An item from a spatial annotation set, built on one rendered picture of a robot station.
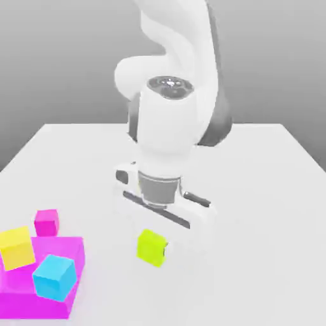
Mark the small cyan cube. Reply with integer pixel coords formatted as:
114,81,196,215
32,253,78,303

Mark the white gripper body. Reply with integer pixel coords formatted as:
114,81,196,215
113,187,218,252

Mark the small magenta cube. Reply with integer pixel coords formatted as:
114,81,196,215
34,209,60,237

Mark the small lime green cube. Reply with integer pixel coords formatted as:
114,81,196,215
136,228,169,268

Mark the small yellow cube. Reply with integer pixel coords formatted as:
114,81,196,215
0,225,36,272

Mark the large magenta box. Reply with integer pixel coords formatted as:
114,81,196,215
0,236,85,320

